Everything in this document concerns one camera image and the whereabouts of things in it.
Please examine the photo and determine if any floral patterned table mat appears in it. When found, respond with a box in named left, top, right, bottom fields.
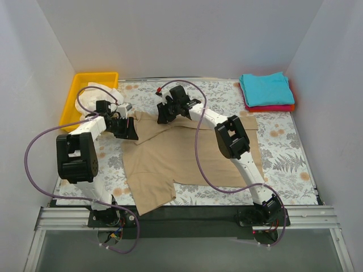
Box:
left=96, top=80, right=318, bottom=206

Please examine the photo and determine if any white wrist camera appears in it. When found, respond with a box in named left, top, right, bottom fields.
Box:
left=116, top=103, right=132, bottom=119
left=155, top=87, right=173, bottom=105

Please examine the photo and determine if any folded magenta t shirt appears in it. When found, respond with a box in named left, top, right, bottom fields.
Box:
left=239, top=85, right=295, bottom=112

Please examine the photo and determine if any folded turquoise t shirt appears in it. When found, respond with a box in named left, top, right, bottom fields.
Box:
left=239, top=72, right=291, bottom=107

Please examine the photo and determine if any yellow plastic bin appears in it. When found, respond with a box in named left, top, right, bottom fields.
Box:
left=59, top=71, right=119, bottom=126

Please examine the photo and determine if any white crumpled t shirt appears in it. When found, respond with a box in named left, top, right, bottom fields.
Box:
left=79, top=82, right=124, bottom=111

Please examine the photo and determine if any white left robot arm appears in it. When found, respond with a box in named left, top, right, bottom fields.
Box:
left=56, top=100, right=138, bottom=227

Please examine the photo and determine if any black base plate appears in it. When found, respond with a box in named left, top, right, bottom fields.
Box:
left=87, top=205, right=280, bottom=240

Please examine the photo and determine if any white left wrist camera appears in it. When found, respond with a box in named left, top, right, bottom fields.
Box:
left=116, top=103, right=132, bottom=119

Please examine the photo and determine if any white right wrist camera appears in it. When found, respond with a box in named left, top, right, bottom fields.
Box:
left=155, top=87, right=173, bottom=105

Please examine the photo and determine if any aluminium frame rail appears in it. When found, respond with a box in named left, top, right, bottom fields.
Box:
left=24, top=205, right=354, bottom=271

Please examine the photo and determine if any beige t shirt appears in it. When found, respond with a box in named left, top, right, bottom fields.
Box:
left=122, top=111, right=246, bottom=215

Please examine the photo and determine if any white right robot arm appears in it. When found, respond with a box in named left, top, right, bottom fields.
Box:
left=156, top=86, right=288, bottom=227

